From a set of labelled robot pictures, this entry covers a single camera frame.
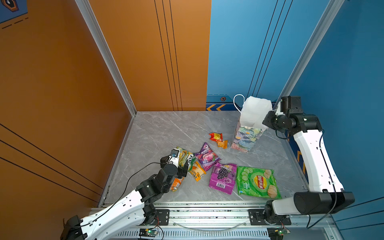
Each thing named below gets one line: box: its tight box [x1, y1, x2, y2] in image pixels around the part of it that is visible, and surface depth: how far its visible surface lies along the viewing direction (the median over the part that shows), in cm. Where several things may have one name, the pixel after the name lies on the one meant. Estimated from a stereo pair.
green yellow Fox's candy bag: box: [177, 146, 196, 171], surface depth 94 cm
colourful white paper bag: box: [231, 96, 273, 153], surface depth 79 cm
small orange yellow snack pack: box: [189, 161, 207, 182], surface depth 89 cm
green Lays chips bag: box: [236, 166, 282, 199], surface depth 85 cm
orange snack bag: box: [170, 177, 184, 192], surface depth 83 cm
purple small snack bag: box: [194, 142, 222, 172], surface depth 93 cm
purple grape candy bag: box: [209, 162, 238, 195], surface depth 82 cm
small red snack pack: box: [209, 132, 223, 142], surface depth 104 cm
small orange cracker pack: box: [217, 140, 228, 149], surface depth 101 cm
